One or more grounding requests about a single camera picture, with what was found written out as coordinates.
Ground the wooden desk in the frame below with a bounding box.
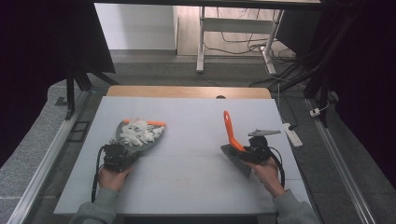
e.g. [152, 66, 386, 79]
[106, 85, 273, 100]

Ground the black metal stand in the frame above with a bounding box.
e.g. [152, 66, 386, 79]
[63, 59, 120, 121]
[270, 18, 347, 129]

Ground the black curtain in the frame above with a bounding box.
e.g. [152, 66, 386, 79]
[0, 0, 117, 169]
[275, 0, 396, 181]

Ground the right hand-held gripper cable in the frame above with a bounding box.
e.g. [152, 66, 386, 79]
[268, 146, 286, 189]

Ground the black cable bundle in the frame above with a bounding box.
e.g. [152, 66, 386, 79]
[203, 7, 297, 64]

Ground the white table frame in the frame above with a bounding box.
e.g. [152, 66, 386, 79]
[195, 6, 285, 76]

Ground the person's right hand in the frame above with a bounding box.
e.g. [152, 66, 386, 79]
[249, 156, 288, 199]

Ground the hand-held gripper cable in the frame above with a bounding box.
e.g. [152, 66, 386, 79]
[268, 146, 286, 189]
[91, 145, 107, 203]

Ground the person's left hand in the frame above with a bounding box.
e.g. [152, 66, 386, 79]
[97, 164, 134, 192]

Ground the left hand-held gripper cable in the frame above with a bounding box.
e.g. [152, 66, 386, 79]
[91, 145, 107, 203]

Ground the white power strip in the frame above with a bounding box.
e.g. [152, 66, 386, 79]
[282, 122, 304, 148]

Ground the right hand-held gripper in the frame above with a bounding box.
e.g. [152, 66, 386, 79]
[239, 128, 282, 165]

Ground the grey dustpan with orange edge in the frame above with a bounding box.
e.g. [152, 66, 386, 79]
[114, 119, 167, 156]

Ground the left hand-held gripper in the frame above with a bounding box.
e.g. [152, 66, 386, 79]
[102, 140, 140, 174]

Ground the aluminium rail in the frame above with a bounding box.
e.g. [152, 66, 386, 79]
[6, 89, 92, 224]
[304, 98, 378, 224]

